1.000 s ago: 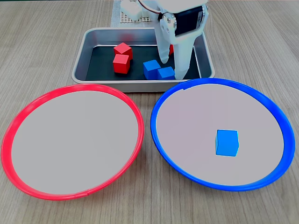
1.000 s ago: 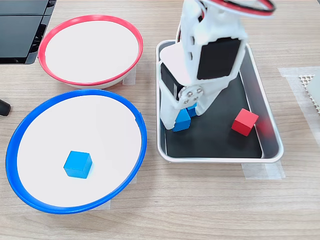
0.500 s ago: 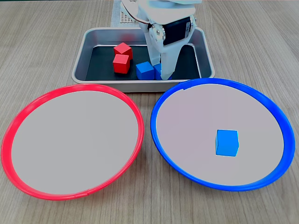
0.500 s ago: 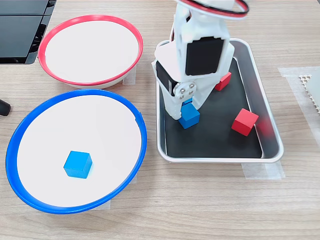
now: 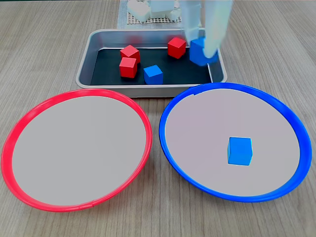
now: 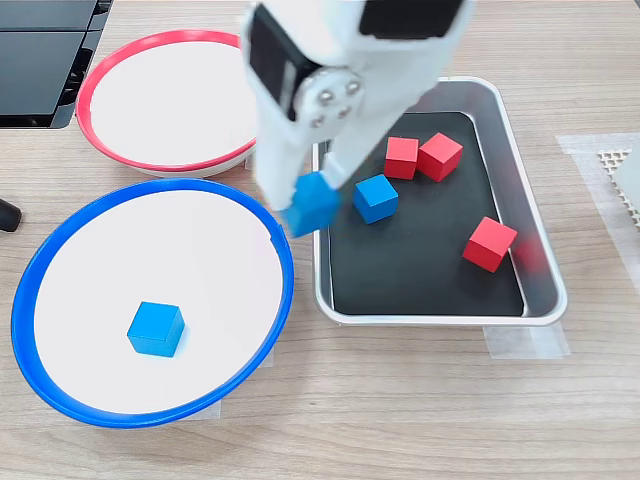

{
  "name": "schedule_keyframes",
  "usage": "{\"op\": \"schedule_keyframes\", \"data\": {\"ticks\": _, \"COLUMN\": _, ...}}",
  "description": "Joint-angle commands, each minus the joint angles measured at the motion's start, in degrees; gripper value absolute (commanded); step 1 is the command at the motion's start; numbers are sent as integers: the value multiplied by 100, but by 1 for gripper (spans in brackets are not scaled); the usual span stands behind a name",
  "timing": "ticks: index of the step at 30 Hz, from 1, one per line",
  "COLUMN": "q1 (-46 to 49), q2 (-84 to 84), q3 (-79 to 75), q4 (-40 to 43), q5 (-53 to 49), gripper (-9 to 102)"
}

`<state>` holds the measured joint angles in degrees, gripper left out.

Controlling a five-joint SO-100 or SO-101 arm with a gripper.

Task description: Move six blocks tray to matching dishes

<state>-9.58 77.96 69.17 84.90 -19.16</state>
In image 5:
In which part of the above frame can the red wooden cube block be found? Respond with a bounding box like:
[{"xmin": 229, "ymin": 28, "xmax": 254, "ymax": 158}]
[
  {"xmin": 118, "ymin": 57, "xmax": 138, "ymax": 79},
  {"xmin": 119, "ymin": 44, "xmax": 141, "ymax": 64},
  {"xmin": 167, "ymin": 37, "xmax": 187, "ymax": 60}
]

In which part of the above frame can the blue wooden cube block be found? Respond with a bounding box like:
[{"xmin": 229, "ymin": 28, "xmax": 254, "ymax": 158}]
[
  {"xmin": 189, "ymin": 37, "xmax": 219, "ymax": 67},
  {"xmin": 227, "ymin": 137, "xmax": 253, "ymax": 166},
  {"xmin": 143, "ymin": 64, "xmax": 164, "ymax": 85}
]

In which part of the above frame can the silver metal tray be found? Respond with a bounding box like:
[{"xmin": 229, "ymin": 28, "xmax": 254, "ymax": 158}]
[{"xmin": 75, "ymin": 28, "xmax": 228, "ymax": 99}]

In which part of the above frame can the white mesh base mat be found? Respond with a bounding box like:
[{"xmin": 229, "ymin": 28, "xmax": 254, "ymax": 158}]
[{"xmin": 126, "ymin": 0, "xmax": 183, "ymax": 25}]

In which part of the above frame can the blue-rimmed white dish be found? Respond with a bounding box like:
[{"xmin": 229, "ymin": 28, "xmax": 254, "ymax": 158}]
[{"xmin": 159, "ymin": 82, "xmax": 313, "ymax": 203}]

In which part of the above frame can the red-rimmed white dish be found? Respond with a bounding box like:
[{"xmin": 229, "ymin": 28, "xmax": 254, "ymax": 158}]
[{"xmin": 0, "ymin": 88, "xmax": 153, "ymax": 213}]

